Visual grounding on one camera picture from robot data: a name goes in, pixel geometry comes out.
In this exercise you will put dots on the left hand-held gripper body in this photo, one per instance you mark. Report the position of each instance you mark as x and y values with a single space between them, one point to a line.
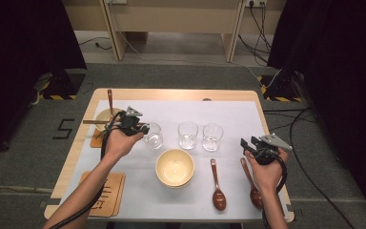
128 124

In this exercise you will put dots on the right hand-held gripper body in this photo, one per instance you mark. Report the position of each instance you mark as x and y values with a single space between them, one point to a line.
268 152

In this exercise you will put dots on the clear drinking glass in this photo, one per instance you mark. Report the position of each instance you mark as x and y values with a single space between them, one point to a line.
155 140
212 137
187 135

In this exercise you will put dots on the brown wooden spoon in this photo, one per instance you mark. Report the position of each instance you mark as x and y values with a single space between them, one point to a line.
110 98
219 200
256 200

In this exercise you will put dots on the person's left hand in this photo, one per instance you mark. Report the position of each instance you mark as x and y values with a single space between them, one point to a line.
120 144

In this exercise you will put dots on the person's right hand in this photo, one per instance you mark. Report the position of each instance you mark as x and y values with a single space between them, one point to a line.
270 176

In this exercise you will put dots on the white table sheet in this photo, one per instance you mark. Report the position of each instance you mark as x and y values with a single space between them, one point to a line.
241 114

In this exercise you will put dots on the wooden cutout trivet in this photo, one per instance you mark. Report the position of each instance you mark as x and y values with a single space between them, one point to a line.
96 142
123 191
114 194

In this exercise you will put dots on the black stand base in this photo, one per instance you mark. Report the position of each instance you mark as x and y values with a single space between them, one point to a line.
282 87
66 82

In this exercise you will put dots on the beige desk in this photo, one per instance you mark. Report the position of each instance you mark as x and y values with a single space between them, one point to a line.
171 19

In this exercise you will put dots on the black curtain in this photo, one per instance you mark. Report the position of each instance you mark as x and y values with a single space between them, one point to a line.
19 47
346 63

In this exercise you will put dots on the white wall outlet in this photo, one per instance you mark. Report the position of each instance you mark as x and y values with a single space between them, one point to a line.
255 2

